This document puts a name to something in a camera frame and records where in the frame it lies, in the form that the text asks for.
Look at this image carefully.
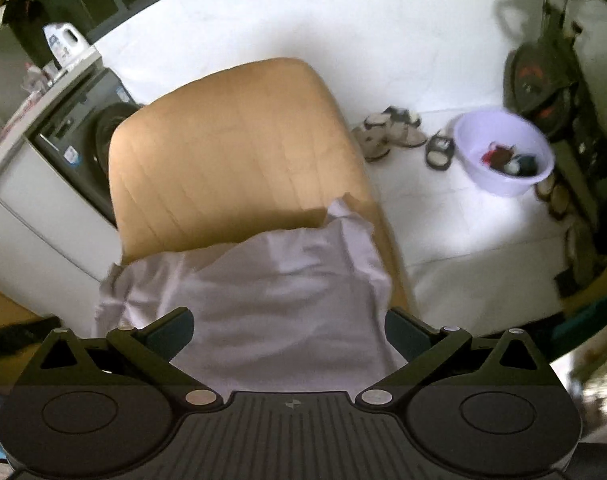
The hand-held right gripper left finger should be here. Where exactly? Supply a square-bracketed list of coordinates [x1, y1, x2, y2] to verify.
[38, 306, 223, 408]

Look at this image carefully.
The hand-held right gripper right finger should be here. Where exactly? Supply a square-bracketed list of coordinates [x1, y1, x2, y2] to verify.
[356, 307, 551, 408]

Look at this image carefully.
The lavender ribbed garment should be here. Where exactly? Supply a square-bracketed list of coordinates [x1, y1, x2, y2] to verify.
[94, 199, 410, 393]

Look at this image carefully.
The white cabinet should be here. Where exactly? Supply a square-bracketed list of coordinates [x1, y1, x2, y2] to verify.
[0, 140, 122, 311]

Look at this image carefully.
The teal curtain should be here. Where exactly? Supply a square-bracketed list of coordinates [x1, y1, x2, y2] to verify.
[553, 291, 607, 361]

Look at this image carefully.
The red item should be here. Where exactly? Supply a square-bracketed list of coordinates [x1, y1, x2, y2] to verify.
[481, 142, 514, 171]

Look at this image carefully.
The brown slipper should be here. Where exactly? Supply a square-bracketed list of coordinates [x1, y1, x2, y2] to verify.
[535, 174, 557, 204]
[551, 185, 577, 221]

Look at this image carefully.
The yellow curtain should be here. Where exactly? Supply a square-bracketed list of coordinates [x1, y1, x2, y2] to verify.
[563, 260, 607, 311]

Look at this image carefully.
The dark round item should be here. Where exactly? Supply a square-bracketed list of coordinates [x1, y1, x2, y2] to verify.
[503, 155, 539, 178]

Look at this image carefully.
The lavender plastic basin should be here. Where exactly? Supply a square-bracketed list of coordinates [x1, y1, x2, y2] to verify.
[452, 109, 555, 198]

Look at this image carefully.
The dark washing machine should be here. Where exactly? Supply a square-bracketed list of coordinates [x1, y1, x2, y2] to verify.
[28, 64, 147, 228]

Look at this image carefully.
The black exercise bike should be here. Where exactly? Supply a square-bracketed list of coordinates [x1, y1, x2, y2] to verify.
[501, 0, 607, 261]

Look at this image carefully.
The white detergent bottle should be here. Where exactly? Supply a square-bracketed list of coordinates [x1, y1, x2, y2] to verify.
[42, 21, 93, 70]

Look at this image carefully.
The black strap sandal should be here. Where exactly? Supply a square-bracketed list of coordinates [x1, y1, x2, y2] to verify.
[425, 130, 457, 172]

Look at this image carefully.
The beige strap sandal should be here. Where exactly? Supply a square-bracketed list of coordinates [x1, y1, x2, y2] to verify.
[363, 106, 428, 150]
[352, 127, 391, 163]

